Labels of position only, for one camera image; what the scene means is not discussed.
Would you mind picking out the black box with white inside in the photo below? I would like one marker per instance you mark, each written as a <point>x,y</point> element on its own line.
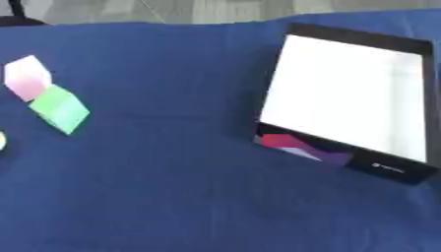
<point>344,98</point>

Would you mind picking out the green rectangular block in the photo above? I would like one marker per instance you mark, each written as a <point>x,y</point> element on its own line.
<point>60,109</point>

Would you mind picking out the pink cube block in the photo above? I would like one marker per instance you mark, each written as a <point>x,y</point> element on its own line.
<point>26,77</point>

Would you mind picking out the yellow round object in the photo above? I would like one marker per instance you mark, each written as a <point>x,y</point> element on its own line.
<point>2,140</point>

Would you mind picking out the black chair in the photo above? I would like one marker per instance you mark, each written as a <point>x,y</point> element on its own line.
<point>16,18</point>

